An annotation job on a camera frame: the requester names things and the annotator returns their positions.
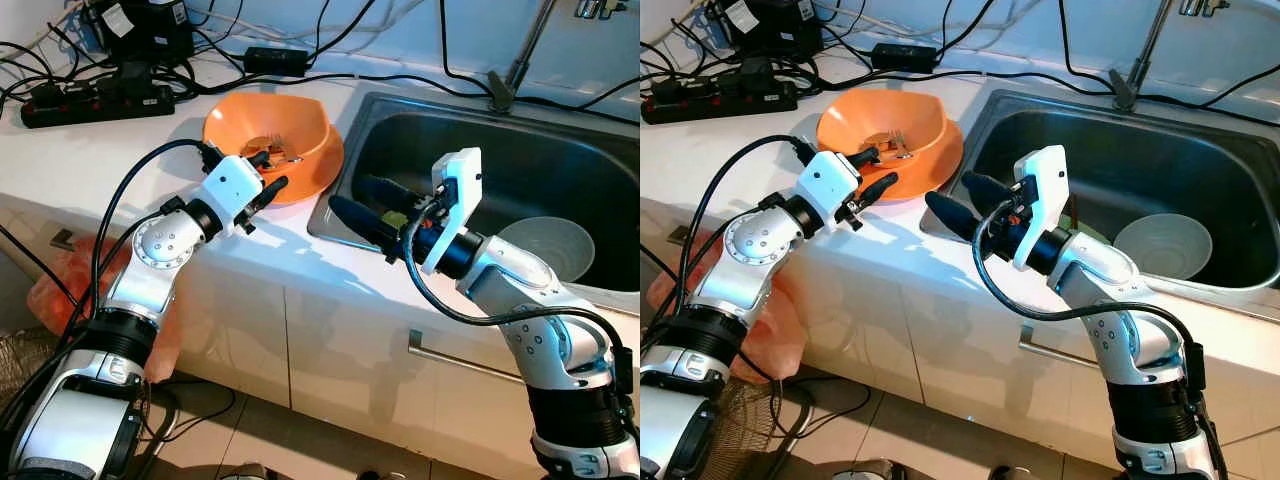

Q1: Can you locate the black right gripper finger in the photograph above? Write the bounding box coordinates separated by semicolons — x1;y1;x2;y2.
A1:
359;174;428;213
961;169;1028;208
924;189;1002;245
327;194;403;264

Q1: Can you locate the metal fork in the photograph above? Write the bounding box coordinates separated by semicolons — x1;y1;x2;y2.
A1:
864;129;917;163
260;134;303;168

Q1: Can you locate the orange plastic bowl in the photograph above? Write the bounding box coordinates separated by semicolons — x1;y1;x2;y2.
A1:
202;91;341;207
816;87;951;197

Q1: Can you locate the black power adapter brick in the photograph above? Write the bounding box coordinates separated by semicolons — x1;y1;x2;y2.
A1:
871;41;940;74
244;46;310;77

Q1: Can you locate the pale grey bowl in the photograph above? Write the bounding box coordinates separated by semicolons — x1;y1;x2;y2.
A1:
1112;212;1212;282
496;216;597;285

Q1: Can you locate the stainless steel sink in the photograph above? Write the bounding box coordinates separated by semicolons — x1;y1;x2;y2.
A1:
306;91;641;317
919;87;1280;323

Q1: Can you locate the black power strip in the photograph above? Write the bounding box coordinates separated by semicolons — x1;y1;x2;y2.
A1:
21;79;177;130
640;77;800;127

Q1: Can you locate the black charger with white label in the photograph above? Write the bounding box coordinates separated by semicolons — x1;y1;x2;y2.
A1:
704;0;822;60
84;0;197;67

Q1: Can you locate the metal faucet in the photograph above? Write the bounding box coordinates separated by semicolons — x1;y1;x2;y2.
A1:
1112;0;1174;112
486;0;557;114

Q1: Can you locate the brown woven basket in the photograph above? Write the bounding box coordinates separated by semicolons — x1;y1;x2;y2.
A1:
728;374;793;473
0;326;61;403

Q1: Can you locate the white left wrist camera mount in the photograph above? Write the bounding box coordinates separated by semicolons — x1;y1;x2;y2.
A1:
202;154;267;240
799;151;864;228

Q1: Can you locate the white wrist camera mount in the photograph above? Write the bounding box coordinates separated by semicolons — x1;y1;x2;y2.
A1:
202;154;267;240
1011;144;1070;274
799;151;864;228
417;147;484;277

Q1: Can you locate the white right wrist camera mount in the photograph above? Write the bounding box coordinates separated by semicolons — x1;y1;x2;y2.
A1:
1011;144;1070;274
417;147;484;277

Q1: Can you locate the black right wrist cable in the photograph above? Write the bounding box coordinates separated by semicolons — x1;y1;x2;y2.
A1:
402;214;633;363
971;199;1203;353

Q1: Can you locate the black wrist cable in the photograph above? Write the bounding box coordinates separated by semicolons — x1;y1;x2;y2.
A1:
704;134;814;313
402;214;633;363
88;137;223;323
971;199;1203;353

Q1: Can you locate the black adapter power cable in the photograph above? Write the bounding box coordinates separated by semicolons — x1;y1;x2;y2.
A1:
798;64;1280;109
175;68;641;113

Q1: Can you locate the long metal cabinet handle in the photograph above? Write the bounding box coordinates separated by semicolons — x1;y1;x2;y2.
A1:
407;329;523;387
1019;324;1098;371

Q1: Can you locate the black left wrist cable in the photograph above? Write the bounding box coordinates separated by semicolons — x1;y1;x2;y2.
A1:
88;137;223;323
704;134;814;313

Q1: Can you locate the black hanging wall cable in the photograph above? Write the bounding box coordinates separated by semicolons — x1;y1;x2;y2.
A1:
1056;0;1120;94
438;0;497;97

